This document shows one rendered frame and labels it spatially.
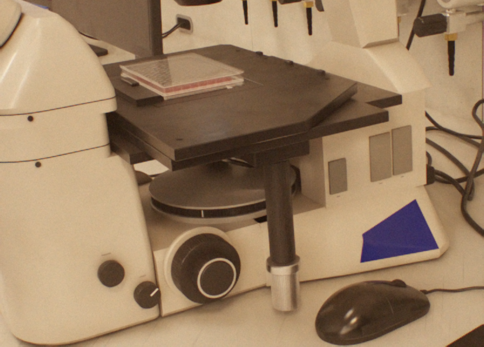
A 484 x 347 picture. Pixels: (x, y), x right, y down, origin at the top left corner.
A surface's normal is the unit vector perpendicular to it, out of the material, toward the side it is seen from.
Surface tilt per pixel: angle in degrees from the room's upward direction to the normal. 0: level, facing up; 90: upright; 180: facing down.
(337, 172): 90
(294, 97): 0
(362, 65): 90
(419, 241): 49
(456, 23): 90
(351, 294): 17
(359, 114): 0
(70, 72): 86
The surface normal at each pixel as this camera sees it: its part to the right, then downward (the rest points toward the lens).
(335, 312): -0.61, -0.57
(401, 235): 0.26, -0.44
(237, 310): -0.08, -0.94
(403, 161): 0.44, 0.25
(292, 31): -0.89, 0.21
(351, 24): -0.84, 0.44
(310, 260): 0.14, 0.30
